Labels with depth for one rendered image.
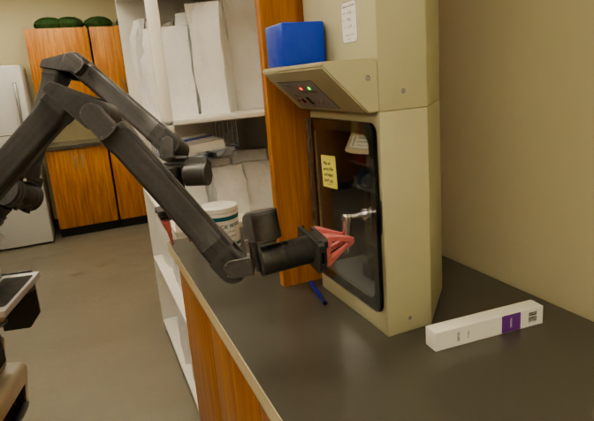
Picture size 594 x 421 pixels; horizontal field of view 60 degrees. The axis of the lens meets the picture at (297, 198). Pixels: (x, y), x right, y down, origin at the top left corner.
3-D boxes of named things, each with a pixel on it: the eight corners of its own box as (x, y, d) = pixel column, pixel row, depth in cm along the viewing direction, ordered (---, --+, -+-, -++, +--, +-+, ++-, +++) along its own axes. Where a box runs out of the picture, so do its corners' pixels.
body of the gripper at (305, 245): (305, 223, 108) (272, 231, 105) (327, 242, 99) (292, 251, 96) (307, 250, 110) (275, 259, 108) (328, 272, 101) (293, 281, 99)
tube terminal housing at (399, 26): (400, 266, 147) (391, -23, 129) (482, 309, 117) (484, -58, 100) (322, 286, 138) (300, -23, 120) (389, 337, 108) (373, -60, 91)
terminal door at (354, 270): (321, 269, 135) (310, 116, 126) (384, 314, 108) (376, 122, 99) (318, 270, 135) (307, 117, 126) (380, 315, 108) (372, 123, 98)
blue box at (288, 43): (308, 65, 122) (304, 26, 120) (326, 64, 113) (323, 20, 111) (268, 68, 118) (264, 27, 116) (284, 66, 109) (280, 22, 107)
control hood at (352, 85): (309, 108, 127) (306, 65, 124) (380, 111, 97) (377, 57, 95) (265, 112, 123) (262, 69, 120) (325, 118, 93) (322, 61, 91)
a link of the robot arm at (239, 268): (229, 271, 106) (224, 280, 97) (217, 216, 105) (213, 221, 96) (285, 260, 106) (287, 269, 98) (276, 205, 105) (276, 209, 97)
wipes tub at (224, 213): (235, 238, 185) (231, 197, 181) (246, 248, 173) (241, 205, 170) (199, 245, 180) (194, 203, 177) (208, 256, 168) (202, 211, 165)
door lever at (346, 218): (367, 251, 109) (361, 247, 111) (369, 210, 105) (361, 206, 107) (345, 256, 107) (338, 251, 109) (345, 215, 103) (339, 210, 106)
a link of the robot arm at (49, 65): (63, 61, 151) (40, 45, 141) (102, 67, 147) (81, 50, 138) (15, 209, 144) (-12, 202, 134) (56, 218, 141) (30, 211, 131)
